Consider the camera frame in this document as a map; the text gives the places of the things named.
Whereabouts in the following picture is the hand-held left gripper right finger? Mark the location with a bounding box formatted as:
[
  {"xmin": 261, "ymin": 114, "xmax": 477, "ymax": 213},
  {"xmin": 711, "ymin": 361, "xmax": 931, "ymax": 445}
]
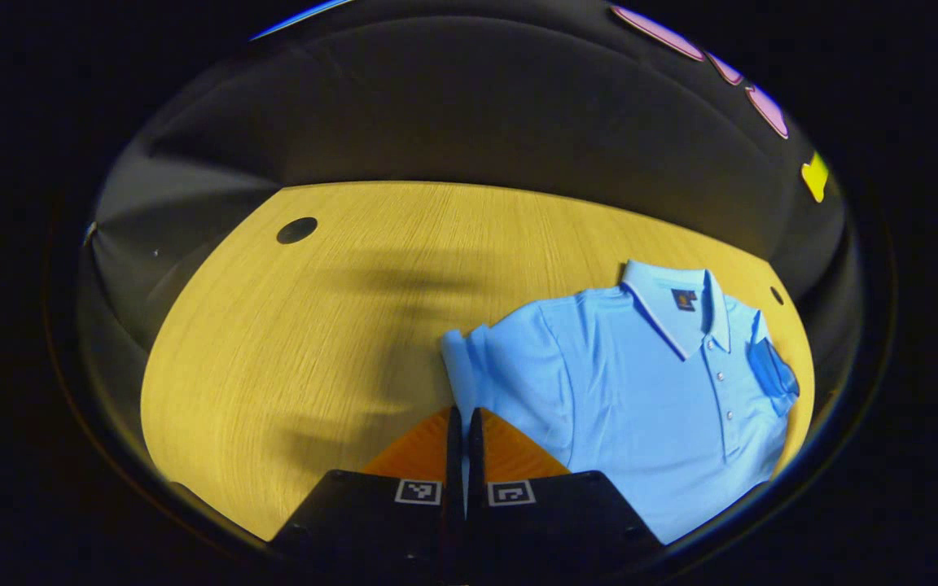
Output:
[{"xmin": 466, "ymin": 407, "xmax": 667, "ymax": 572}]

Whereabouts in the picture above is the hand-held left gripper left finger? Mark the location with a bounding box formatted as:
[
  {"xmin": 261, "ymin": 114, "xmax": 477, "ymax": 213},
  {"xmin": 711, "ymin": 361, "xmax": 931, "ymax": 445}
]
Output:
[{"xmin": 270, "ymin": 405, "xmax": 466, "ymax": 572}]

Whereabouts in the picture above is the black backdrop cloth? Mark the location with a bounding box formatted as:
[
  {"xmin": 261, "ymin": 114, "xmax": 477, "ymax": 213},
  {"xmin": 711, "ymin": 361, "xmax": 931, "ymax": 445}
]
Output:
[{"xmin": 74, "ymin": 0, "xmax": 869, "ymax": 489}]

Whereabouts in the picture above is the light blue polo T-shirt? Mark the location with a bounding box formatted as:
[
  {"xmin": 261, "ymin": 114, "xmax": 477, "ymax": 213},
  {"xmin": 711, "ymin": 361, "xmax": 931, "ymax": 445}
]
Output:
[{"xmin": 441, "ymin": 259, "xmax": 801, "ymax": 545}]

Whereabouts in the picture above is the large black table cable hole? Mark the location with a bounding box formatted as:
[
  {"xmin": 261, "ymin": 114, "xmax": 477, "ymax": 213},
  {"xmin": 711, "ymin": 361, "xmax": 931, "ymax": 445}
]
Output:
[{"xmin": 276, "ymin": 216, "xmax": 319, "ymax": 246}]

